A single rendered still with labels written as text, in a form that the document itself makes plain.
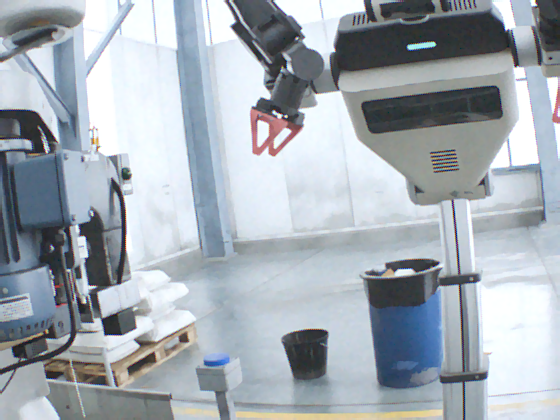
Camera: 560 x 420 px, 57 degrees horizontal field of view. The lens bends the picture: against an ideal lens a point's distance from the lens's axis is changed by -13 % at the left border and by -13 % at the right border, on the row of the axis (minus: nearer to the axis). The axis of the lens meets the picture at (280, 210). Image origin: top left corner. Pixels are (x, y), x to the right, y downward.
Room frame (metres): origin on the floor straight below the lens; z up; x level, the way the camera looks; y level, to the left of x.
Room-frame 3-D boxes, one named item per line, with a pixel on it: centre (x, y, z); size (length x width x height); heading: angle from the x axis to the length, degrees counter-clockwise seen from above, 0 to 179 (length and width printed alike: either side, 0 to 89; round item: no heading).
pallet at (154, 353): (4.15, 1.39, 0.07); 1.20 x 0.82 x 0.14; 161
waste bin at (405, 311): (3.10, -0.62, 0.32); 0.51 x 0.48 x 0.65; 159
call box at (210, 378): (1.26, 0.19, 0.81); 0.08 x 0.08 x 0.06; 69
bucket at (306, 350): (3.43, -0.04, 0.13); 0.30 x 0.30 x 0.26
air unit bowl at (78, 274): (0.96, 0.37, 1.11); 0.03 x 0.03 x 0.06
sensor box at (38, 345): (0.88, 0.46, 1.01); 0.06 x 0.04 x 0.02; 159
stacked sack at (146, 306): (4.37, 1.10, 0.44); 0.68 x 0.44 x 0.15; 159
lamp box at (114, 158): (1.22, 0.35, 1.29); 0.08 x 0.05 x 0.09; 69
